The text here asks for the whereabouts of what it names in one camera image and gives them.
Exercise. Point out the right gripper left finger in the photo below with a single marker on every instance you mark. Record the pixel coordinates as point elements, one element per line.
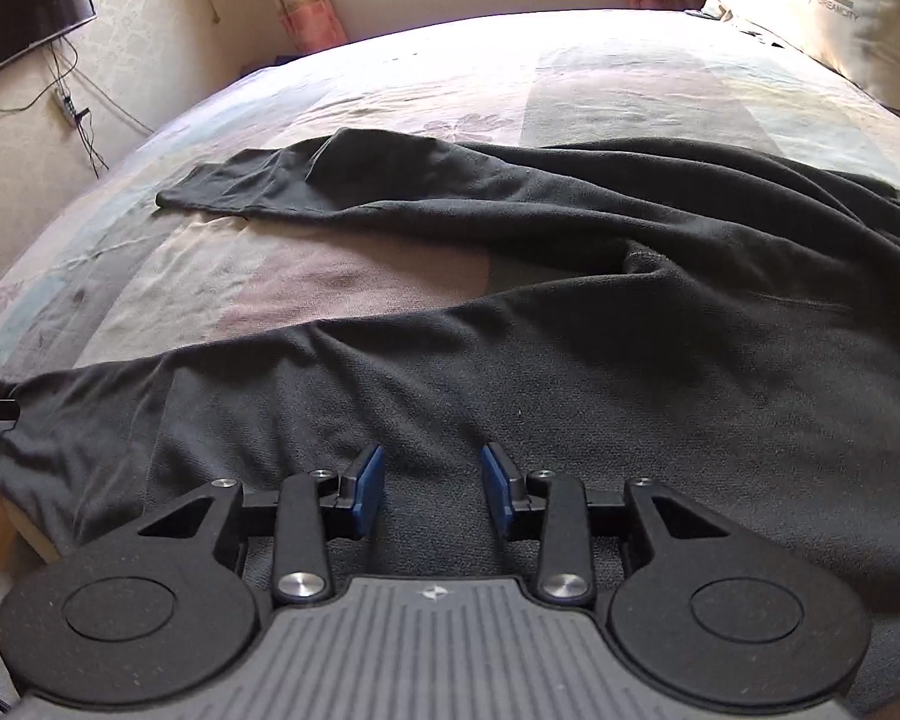
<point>314,509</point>

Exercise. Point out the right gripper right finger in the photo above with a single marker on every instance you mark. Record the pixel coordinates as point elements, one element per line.
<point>551,509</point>

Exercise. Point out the dark grey trousers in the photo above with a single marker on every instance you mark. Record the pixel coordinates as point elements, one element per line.
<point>724,320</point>

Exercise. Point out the pastel patchwork bed sheet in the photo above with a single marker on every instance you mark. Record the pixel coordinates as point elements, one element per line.
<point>116,275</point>

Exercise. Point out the white power strip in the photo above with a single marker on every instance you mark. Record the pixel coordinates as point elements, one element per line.
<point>65,104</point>

